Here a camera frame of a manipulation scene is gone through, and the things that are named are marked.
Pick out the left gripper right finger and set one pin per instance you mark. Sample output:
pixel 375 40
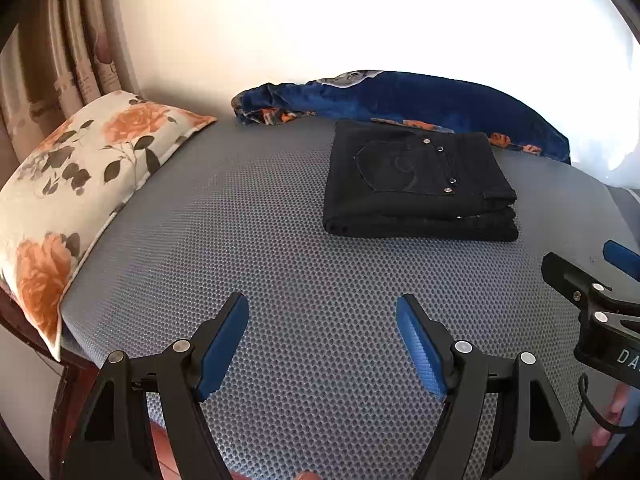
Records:
pixel 530 438

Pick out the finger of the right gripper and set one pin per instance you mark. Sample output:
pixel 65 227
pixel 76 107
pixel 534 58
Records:
pixel 622 258

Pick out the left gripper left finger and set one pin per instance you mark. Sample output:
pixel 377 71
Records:
pixel 113 437

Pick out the black denim pants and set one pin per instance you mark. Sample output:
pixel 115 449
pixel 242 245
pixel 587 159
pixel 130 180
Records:
pixel 392 181

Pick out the person's right hand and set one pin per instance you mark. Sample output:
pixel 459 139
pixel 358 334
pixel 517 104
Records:
pixel 600 436

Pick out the person's left hand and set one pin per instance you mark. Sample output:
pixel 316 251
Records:
pixel 304 475

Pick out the grey mesh mattress pad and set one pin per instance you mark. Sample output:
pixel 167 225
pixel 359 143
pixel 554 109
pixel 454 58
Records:
pixel 322 379

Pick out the floral white orange pillow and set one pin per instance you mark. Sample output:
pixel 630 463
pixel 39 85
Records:
pixel 70 187

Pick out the blue floral fleece blanket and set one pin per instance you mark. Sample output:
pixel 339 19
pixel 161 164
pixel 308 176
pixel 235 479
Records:
pixel 407 99

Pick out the red wooden bed frame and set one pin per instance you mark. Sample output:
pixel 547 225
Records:
pixel 74 383

